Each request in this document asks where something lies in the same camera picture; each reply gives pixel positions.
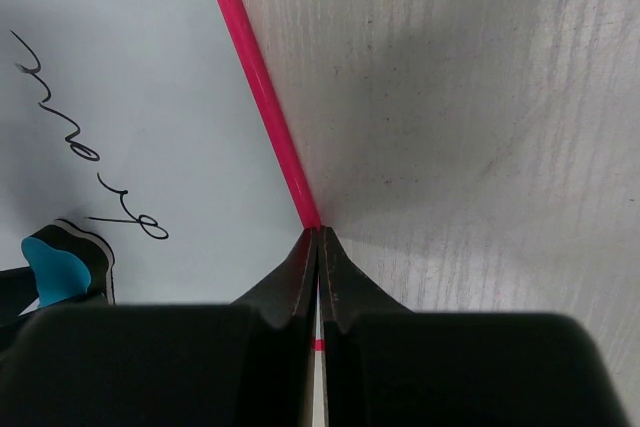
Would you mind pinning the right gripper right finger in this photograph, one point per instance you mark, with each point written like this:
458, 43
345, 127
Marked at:
386, 365

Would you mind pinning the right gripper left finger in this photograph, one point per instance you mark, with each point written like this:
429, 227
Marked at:
246, 363

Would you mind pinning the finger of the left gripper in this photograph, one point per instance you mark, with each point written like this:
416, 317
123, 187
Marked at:
90, 298
18, 292

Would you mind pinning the blue bone-shaped eraser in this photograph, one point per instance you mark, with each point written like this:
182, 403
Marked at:
69, 262

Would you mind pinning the pink framed whiteboard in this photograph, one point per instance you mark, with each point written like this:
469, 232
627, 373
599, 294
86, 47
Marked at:
136, 120

